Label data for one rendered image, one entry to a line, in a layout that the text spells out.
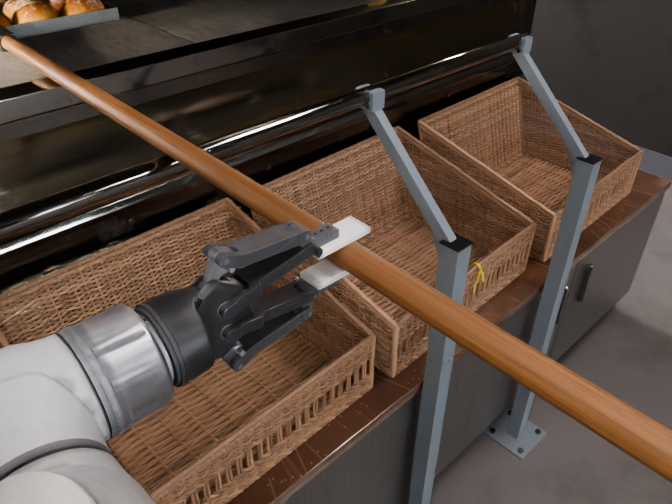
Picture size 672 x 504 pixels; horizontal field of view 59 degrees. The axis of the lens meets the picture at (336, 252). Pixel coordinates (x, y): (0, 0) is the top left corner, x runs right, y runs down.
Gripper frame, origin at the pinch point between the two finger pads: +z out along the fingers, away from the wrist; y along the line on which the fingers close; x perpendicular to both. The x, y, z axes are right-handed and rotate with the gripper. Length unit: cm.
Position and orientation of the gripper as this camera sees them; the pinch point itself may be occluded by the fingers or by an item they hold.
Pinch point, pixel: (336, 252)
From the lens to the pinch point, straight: 59.2
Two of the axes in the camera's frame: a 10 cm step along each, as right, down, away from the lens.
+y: 0.0, 8.2, 5.7
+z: 7.3, -3.9, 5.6
